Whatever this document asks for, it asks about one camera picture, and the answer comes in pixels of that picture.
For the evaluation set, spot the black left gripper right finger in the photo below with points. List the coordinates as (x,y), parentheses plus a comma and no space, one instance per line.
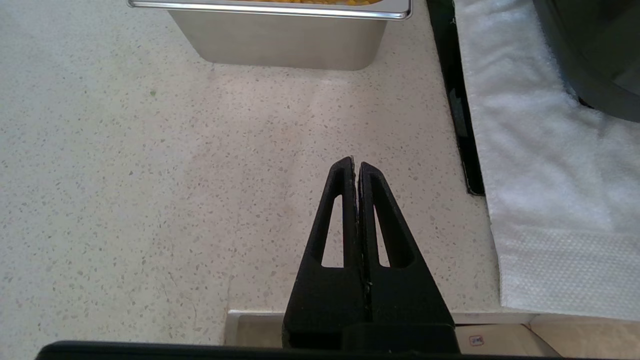
(405,295)

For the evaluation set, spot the black rice cooker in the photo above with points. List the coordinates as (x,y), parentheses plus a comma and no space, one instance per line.
(600,55)

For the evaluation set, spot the beige cardboard box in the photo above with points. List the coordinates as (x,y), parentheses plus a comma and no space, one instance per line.
(550,342)

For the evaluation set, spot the stainless steel tray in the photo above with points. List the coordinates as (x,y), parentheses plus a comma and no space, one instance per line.
(280,42)

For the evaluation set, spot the yellow corn kernels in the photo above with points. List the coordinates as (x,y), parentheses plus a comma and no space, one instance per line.
(320,1)

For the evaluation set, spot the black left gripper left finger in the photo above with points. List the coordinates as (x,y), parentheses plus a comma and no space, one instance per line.
(325,295)

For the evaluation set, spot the white towel under cooker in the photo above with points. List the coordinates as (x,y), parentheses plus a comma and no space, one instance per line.
(550,175)

